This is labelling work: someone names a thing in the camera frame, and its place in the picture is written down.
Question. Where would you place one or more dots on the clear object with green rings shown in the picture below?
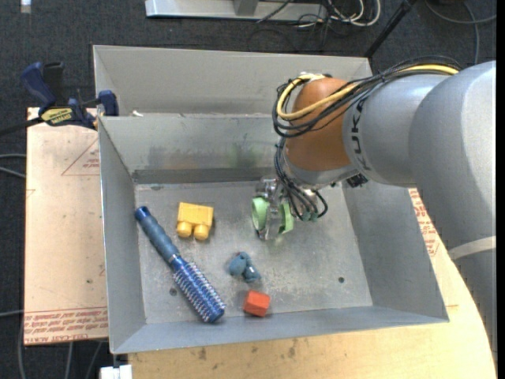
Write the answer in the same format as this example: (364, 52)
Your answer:
(260, 211)

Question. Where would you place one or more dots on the yellow toy building block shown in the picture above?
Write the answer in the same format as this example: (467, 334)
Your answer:
(194, 215)

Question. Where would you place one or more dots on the blue-grey toy animal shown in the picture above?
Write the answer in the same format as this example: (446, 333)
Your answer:
(242, 267)

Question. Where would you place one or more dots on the grey metal bin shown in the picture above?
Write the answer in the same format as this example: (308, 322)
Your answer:
(315, 267)

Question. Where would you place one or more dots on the orange-red block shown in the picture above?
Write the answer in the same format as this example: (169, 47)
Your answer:
(256, 303)

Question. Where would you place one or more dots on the blue hairbrush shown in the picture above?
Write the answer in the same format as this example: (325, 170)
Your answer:
(185, 272)

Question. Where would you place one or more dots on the brown cardboard board, red print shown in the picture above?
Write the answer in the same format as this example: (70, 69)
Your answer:
(63, 231)

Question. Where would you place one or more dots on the black cylinder on white bracket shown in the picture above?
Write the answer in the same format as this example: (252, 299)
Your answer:
(357, 180)

